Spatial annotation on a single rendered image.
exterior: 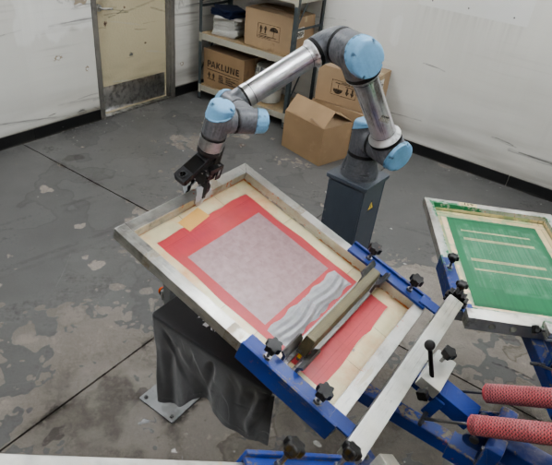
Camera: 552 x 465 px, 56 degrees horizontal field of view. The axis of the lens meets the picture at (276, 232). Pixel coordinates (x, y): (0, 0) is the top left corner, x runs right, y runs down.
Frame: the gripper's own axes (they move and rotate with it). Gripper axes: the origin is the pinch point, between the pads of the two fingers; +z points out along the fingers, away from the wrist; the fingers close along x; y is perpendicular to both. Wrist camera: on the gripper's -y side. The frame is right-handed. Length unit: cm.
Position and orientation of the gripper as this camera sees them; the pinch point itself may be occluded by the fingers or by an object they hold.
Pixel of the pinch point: (190, 199)
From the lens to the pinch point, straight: 167.9
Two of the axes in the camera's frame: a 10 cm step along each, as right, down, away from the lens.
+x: -7.5, -6.0, 2.7
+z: -3.2, 6.9, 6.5
